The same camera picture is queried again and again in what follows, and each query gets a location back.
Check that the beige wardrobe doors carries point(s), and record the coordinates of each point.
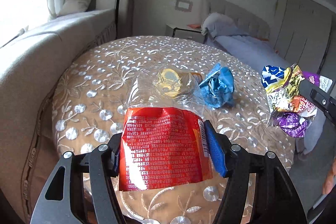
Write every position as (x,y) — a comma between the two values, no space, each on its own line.
(304,34)

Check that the green white noodle wrapper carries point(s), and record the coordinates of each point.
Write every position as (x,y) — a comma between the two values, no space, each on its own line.
(282,91)

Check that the blue chip bag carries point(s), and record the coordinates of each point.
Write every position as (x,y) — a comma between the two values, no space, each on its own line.
(217,88)

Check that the beige throw pillow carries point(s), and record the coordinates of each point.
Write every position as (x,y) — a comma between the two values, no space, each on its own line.
(74,6)

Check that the purple snack wrapper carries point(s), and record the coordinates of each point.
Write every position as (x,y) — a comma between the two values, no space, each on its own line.
(295,124)

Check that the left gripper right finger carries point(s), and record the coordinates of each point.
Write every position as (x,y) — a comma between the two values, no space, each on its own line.
(275,199)

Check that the bed with lavender duvet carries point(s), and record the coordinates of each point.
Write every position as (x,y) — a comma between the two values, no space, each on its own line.
(258,54)

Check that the grey white nightstand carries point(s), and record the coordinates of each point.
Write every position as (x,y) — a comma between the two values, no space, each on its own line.
(184,32)

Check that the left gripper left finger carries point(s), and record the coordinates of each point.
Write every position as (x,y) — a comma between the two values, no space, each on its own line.
(77,180)

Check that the beige tufted headboard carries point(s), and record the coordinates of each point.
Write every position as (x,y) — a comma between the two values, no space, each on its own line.
(243,19)

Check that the round embroidered beige tablecloth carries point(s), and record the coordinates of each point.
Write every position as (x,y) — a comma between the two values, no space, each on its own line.
(91,100)

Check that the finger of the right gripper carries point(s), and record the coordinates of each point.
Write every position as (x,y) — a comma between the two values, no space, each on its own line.
(319,98)

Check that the white bed pillow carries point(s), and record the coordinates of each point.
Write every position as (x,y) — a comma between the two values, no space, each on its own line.
(217,24)

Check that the framed wall switch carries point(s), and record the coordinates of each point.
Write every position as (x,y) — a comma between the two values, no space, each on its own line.
(183,5)

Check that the red snack bag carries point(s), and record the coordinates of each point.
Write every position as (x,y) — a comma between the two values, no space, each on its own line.
(162,147)

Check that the orange item on nightstand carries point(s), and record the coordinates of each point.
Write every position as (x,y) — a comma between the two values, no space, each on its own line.
(194,26)

